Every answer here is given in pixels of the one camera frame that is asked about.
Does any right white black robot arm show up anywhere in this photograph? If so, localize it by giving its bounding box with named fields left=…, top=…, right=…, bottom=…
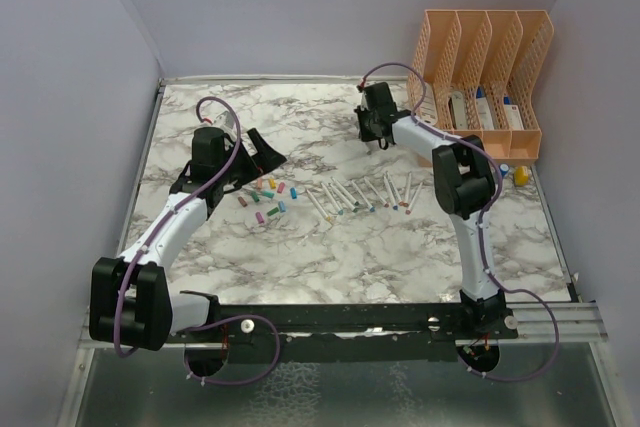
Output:
left=355, top=82, right=506, bottom=338

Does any yellow small bottle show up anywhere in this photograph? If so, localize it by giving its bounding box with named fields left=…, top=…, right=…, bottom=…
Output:
left=513, top=166, right=530, bottom=187

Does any peach cap marker pen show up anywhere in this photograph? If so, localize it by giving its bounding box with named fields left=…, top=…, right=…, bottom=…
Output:
left=403, top=172, right=412, bottom=208

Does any blue cap marker pen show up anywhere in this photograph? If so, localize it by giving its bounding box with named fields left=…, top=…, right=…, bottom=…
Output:
left=383, top=173, right=399, bottom=211

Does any purple cap marker pen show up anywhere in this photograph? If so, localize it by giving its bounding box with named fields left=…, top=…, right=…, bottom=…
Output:
left=405, top=182, right=424, bottom=215

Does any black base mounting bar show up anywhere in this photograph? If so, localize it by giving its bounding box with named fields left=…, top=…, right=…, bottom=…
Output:
left=199, top=302, right=521, bottom=346

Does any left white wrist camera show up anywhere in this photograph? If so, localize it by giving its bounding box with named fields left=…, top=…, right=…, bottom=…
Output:
left=213, top=111, right=235, bottom=132

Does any red end marker pen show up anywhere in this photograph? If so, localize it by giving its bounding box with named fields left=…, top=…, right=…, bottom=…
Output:
left=364, top=177, right=390, bottom=207

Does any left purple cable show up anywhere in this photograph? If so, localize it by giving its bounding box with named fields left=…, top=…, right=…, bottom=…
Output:
left=114, top=96, right=282, bottom=387

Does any orange plastic file organizer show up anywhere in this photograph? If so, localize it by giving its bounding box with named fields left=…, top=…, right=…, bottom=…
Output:
left=406, top=9, right=554, bottom=167

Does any dark green cap marker pen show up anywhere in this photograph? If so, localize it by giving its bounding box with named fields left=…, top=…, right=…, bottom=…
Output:
left=331, top=177, right=360, bottom=211

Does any white blue box in organizer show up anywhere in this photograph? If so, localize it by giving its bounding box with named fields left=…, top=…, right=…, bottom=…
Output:
left=475, top=86, right=495, bottom=130

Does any white red box in organizer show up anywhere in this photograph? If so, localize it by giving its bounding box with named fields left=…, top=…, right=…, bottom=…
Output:
left=503, top=96, right=524, bottom=130

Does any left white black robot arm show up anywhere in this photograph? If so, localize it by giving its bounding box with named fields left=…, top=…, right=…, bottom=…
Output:
left=89, top=127, right=286, bottom=351

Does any yellow cap marker pen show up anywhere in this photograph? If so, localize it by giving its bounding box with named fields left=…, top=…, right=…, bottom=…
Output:
left=387, top=176, right=405, bottom=207

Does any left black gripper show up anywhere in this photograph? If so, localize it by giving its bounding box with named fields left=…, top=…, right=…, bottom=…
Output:
left=217, top=128, right=285, bottom=187

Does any aluminium frame rail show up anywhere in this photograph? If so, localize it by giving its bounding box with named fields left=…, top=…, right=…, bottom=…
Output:
left=78, top=302, right=609, bottom=349

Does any brown cap marker pen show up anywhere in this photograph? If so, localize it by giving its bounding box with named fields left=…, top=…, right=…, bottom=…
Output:
left=306, top=189, right=333, bottom=224

